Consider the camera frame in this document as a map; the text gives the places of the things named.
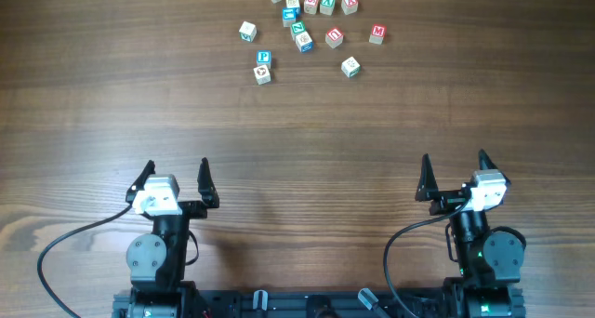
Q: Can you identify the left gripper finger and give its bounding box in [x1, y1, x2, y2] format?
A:
[197, 157, 219, 208]
[126, 160, 155, 204]

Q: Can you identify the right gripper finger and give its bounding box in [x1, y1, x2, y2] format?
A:
[478, 149, 511, 185]
[415, 153, 439, 202]

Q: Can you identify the red letter M block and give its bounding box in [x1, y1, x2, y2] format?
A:
[369, 24, 387, 45]

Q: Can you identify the red letter U block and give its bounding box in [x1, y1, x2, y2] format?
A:
[325, 27, 344, 49]

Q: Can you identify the green letter Z block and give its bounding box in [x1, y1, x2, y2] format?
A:
[290, 20, 306, 41]

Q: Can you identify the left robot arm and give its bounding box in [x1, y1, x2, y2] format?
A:
[112, 158, 219, 318]

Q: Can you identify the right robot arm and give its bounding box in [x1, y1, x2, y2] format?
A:
[415, 150, 527, 318]

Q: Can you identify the brown picture block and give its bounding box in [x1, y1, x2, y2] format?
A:
[253, 64, 271, 85]

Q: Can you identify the blue letter P block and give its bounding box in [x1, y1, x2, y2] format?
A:
[257, 50, 272, 69]

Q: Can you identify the white green-sided picture block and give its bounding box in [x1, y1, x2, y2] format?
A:
[341, 57, 361, 78]

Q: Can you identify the white teal-sided block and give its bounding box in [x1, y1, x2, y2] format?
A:
[239, 21, 258, 42]

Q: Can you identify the white blue-sided picture block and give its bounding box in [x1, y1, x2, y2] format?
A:
[295, 32, 313, 53]

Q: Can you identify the blue picture block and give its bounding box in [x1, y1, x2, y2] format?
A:
[282, 7, 297, 28]

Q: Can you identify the red letter A block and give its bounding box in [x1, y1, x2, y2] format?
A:
[341, 0, 359, 15]

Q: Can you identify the cream picture block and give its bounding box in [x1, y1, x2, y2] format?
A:
[285, 0, 300, 13]

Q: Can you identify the green letter V block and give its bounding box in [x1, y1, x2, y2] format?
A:
[319, 0, 336, 16]

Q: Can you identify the red number nine block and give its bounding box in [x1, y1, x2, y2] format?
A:
[303, 0, 320, 15]

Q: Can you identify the left black camera cable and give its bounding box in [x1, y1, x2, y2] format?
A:
[36, 202, 135, 318]

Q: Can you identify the black camera cable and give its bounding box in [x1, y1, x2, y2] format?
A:
[36, 202, 135, 318]
[382, 197, 471, 318]

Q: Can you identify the right black camera cable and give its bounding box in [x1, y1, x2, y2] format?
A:
[382, 197, 471, 318]

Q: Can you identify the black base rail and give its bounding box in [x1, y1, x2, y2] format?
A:
[111, 287, 526, 318]

